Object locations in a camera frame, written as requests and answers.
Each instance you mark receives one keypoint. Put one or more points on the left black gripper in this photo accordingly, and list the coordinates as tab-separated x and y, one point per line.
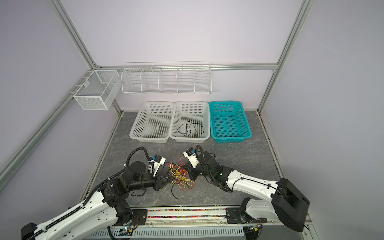
159	183

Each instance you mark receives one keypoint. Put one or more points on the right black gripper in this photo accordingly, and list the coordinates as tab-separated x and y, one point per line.
193	171

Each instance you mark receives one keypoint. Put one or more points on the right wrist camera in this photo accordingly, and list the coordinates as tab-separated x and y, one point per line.
191	155

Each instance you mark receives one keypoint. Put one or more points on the teal plastic basket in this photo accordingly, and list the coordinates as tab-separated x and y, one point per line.
229	123

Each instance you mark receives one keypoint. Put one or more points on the aluminium frame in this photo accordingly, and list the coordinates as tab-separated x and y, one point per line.
10	169

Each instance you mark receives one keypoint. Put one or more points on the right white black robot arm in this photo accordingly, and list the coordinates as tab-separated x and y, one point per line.
268	200

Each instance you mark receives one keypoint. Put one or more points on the white wire wall shelf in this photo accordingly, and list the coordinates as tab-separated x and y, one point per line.
167	78

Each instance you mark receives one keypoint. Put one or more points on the white mesh wall box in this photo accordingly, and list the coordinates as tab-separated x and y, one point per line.
99	90

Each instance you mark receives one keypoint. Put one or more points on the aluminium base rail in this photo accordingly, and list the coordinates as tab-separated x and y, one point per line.
199	216

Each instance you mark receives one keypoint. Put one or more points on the white plastic basket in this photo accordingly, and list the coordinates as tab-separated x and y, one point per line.
190	122
152	123

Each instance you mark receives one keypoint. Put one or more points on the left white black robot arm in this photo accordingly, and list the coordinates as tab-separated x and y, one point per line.
106	204

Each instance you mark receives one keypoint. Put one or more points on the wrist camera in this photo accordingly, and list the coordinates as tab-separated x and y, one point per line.
191	155
154	164

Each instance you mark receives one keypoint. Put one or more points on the middle white plastic basket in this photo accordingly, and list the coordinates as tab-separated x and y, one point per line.
190	122

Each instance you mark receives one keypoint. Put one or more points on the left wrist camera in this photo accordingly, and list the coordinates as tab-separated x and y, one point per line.
154	164

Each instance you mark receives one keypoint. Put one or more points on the white vented cable duct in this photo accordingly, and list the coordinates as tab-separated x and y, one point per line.
193	233

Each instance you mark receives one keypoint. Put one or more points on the left white plastic basket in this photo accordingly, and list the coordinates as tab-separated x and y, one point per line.
152	123

